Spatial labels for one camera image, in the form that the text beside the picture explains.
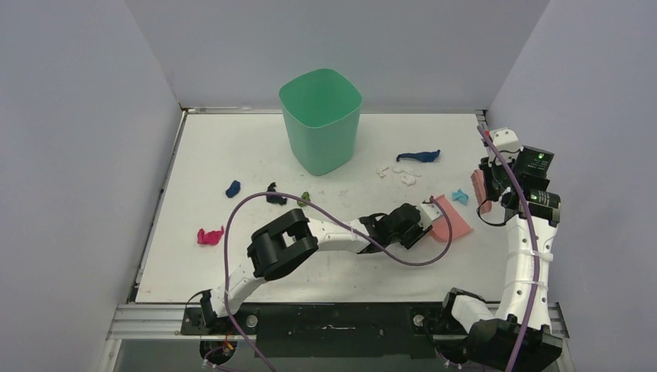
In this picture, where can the pink plastic dustpan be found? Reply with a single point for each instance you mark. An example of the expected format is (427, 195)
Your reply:
(452, 226)

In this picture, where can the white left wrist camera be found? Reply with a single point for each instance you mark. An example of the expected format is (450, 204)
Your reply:
(429, 213)

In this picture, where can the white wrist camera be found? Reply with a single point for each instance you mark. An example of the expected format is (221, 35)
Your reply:
(507, 144)
(429, 213)

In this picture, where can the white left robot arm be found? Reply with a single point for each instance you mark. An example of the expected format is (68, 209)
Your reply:
(283, 245)

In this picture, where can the white paper scraps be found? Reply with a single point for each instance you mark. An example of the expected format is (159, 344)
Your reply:
(405, 174)

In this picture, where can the small blue paper scrap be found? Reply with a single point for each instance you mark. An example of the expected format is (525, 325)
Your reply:
(233, 189)

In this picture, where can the green plastic bin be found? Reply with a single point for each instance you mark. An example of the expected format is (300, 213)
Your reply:
(321, 112)

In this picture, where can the aluminium frame rail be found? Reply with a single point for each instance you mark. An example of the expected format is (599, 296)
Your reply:
(143, 323)

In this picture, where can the dark navy paper scrap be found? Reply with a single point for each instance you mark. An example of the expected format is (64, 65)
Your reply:
(273, 197)

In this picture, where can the light blue paper scrap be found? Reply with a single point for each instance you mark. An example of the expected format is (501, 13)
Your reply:
(460, 196)

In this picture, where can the green paper scrap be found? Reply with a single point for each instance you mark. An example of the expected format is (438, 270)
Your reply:
(304, 199)

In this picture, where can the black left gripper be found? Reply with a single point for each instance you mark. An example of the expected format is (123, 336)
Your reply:
(418, 232)

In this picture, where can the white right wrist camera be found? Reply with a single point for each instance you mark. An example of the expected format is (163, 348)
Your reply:
(507, 144)

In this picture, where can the magenta paper scrap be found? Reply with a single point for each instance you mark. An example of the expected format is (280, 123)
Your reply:
(210, 238)

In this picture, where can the pink hand brush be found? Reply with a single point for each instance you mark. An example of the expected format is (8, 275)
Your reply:
(479, 187)

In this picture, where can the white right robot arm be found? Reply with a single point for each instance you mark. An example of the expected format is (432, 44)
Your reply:
(518, 335)

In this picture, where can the long blue paper scrap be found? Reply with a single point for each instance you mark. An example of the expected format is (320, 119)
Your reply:
(422, 157)

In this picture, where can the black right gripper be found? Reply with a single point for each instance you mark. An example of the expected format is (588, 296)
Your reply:
(493, 180)

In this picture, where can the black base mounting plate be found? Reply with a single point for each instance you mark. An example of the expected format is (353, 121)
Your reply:
(414, 347)

